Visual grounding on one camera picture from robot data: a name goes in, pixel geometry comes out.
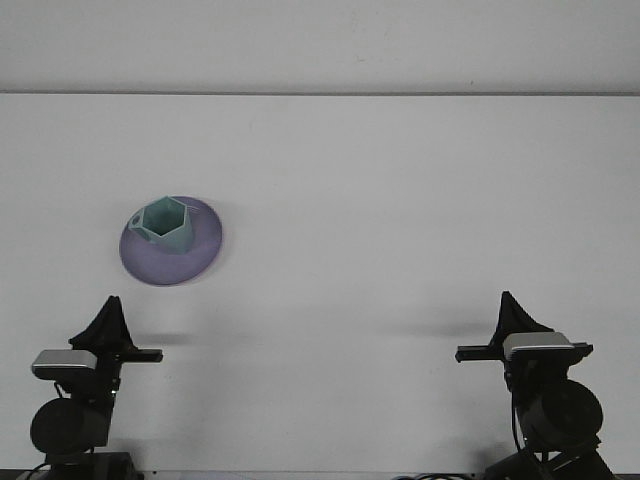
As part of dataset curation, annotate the pale blue faceted cup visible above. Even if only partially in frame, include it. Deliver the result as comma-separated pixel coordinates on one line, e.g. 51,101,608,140
126,195,198,254

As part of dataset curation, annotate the purple round plate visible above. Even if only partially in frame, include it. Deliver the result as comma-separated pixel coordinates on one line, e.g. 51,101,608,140
118,195,226,288

